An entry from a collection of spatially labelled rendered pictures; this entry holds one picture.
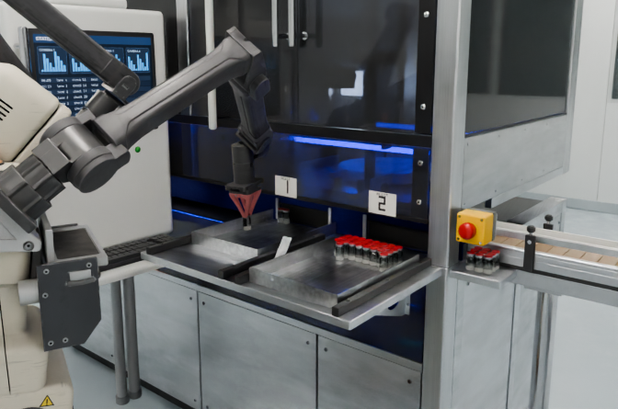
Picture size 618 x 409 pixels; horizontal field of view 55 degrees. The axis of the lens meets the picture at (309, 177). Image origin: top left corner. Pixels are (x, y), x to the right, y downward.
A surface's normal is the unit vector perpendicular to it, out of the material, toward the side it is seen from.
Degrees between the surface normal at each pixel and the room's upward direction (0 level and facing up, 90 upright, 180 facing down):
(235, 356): 90
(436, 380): 90
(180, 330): 90
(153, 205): 90
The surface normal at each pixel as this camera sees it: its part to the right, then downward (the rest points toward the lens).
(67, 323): 0.47, 0.17
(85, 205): 0.74, 0.13
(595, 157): -0.63, 0.15
